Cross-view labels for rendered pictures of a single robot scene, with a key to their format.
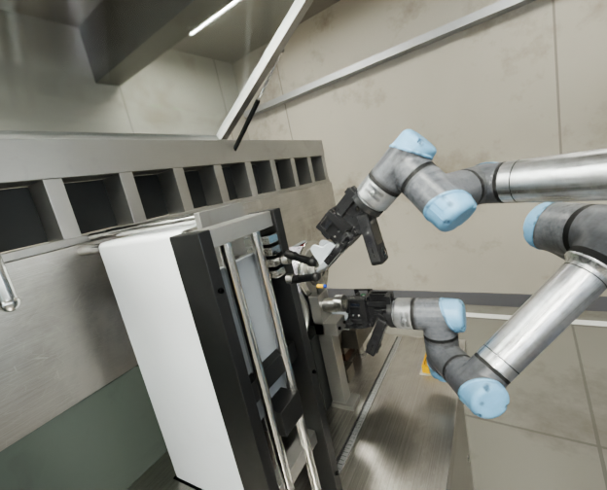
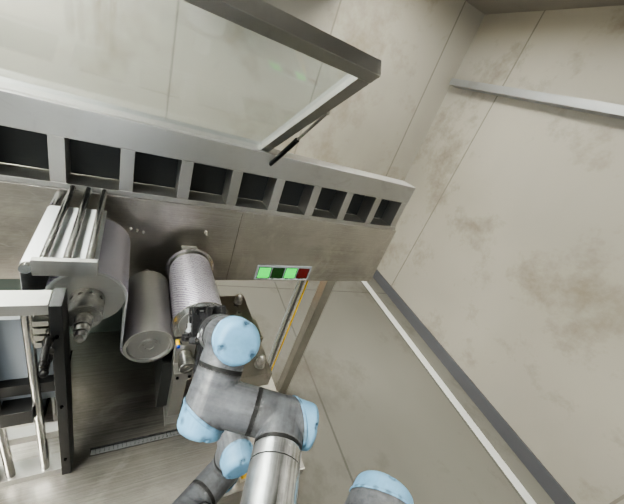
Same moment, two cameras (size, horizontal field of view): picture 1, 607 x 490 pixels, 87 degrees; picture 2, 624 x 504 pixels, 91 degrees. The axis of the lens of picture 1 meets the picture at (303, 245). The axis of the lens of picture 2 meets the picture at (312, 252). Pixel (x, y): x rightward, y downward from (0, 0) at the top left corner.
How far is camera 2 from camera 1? 0.67 m
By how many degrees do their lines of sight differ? 26
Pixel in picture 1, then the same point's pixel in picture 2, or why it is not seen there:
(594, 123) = not seen: outside the picture
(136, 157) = (144, 141)
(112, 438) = not seen: hidden behind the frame
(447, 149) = (618, 278)
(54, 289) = (28, 210)
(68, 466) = not seen: hidden behind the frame
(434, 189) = (191, 395)
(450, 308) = (229, 456)
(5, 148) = (22, 103)
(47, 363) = (7, 249)
